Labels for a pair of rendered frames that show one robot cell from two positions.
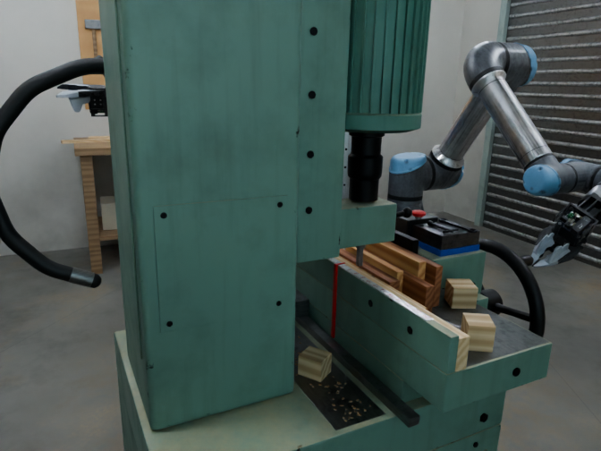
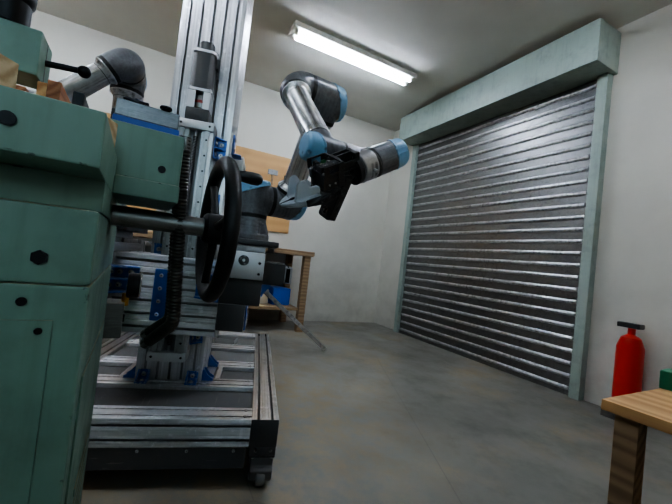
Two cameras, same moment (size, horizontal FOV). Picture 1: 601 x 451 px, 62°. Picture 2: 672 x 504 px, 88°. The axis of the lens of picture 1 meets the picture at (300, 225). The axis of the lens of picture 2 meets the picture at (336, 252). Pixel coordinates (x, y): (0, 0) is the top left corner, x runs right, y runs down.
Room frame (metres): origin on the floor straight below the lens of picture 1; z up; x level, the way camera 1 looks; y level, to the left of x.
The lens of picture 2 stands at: (0.31, -0.62, 0.77)
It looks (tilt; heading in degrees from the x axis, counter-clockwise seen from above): 2 degrees up; 357
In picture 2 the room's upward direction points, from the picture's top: 6 degrees clockwise
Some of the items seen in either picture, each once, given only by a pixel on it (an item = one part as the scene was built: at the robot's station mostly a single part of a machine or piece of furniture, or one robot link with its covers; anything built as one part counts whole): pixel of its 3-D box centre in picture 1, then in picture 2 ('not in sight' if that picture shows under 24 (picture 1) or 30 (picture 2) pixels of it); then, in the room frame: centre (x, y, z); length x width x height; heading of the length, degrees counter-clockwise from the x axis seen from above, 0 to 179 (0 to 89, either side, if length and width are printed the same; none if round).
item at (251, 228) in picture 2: (403, 208); (249, 227); (1.65, -0.35, 0.87); 0.15 x 0.15 x 0.10
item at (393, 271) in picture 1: (371, 270); not in sight; (0.89, -0.14, 0.93); 0.17 x 0.01 x 0.06; 27
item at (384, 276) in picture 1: (360, 273); not in sight; (0.89, -0.12, 0.92); 0.21 x 0.02 x 0.04; 27
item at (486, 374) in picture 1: (398, 293); (77, 174); (0.92, -0.20, 0.87); 0.61 x 0.30 x 0.06; 27
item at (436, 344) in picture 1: (336, 276); not in sight; (0.85, -0.07, 0.93); 0.60 x 0.02 x 0.06; 27
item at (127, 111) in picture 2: (436, 231); (144, 123); (0.96, -0.27, 0.99); 0.13 x 0.11 x 0.06; 27
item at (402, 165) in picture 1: (408, 174); (255, 197); (1.65, -0.36, 0.98); 0.13 x 0.12 x 0.14; 119
